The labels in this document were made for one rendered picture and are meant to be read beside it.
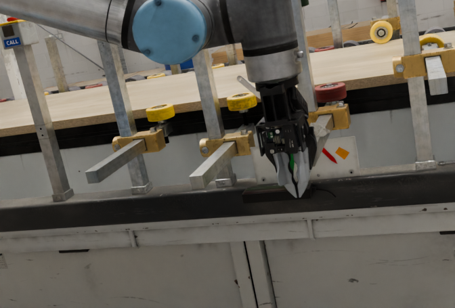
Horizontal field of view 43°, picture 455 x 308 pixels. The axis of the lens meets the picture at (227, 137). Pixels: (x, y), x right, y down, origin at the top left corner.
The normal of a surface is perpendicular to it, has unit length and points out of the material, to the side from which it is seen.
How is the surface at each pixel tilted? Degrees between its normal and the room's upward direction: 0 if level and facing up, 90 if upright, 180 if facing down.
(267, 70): 90
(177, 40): 92
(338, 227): 90
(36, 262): 90
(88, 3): 80
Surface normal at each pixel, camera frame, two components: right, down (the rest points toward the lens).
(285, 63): 0.36, 0.15
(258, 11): -0.10, 0.25
